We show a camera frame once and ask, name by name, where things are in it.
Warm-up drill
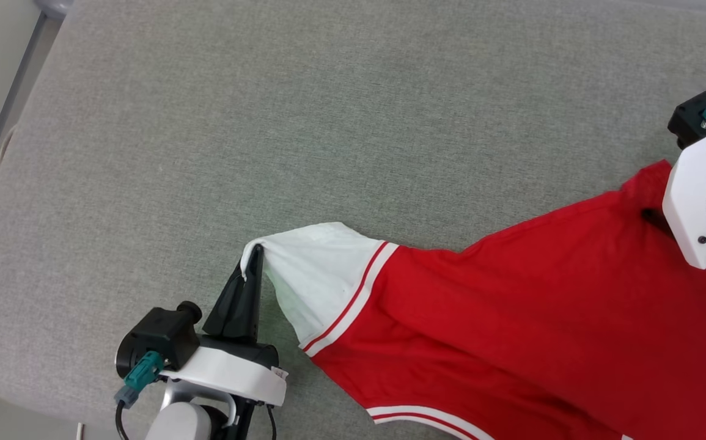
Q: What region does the red and white shirt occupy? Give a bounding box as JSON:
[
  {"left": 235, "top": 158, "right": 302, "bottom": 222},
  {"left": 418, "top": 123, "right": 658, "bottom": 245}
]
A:
[{"left": 241, "top": 159, "right": 706, "bottom": 440}]

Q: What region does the thin pale cable loop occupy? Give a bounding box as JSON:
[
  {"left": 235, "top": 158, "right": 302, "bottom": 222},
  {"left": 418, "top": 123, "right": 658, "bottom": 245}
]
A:
[{"left": 0, "top": 123, "right": 19, "bottom": 173}]

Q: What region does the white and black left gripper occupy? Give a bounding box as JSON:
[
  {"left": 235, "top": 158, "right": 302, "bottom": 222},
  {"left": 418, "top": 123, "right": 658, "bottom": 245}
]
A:
[{"left": 159, "top": 244, "right": 290, "bottom": 408}]

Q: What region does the grey fabric sofa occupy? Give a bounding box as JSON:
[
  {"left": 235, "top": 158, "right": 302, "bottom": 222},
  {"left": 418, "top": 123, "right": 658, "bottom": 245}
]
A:
[{"left": 0, "top": 0, "right": 706, "bottom": 440}]

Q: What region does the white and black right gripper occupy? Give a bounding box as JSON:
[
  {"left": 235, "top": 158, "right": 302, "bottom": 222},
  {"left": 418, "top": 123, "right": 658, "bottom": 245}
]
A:
[{"left": 641, "top": 120, "right": 706, "bottom": 270}]

